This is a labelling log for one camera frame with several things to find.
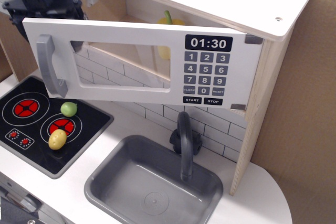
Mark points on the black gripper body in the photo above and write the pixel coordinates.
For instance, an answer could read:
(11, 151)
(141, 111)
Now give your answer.
(62, 9)

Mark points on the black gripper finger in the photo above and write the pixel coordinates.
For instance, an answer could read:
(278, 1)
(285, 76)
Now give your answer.
(18, 22)
(76, 45)

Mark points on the white toy microwave door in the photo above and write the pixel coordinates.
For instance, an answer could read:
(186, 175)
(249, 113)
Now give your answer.
(119, 61)

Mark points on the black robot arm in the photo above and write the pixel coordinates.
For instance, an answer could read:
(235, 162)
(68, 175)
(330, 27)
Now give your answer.
(54, 9)

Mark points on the wooden toy microwave cabinet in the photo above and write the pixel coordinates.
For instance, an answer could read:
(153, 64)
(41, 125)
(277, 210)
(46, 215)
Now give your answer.
(230, 133)

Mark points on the green toy lime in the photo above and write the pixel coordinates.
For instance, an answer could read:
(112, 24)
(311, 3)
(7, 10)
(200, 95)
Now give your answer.
(68, 109)

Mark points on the black toy stovetop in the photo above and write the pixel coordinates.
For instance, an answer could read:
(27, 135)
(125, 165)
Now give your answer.
(28, 118)

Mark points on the yellow toy bell pepper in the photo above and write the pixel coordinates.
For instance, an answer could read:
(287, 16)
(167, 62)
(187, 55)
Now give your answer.
(164, 51)

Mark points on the yellow toy potato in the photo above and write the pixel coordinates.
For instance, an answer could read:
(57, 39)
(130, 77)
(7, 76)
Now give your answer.
(57, 139)

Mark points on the dark grey toy faucet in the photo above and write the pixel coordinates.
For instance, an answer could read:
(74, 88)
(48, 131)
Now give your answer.
(186, 144)

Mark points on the grey toy sink basin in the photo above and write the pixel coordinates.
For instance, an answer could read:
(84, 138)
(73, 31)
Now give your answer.
(139, 182)

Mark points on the brown cardboard panel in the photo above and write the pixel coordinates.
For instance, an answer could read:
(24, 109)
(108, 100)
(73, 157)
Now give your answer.
(296, 144)

